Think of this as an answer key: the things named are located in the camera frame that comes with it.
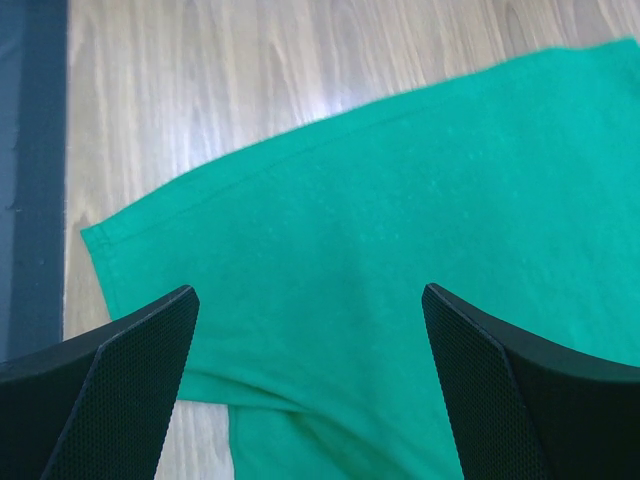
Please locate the green t-shirt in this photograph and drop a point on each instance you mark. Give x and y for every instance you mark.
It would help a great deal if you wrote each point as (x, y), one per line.
(515, 188)

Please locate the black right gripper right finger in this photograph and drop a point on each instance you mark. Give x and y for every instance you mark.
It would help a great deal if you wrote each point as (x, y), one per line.
(523, 407)

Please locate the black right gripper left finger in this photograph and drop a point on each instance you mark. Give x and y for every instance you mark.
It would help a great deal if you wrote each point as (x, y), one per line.
(98, 406)

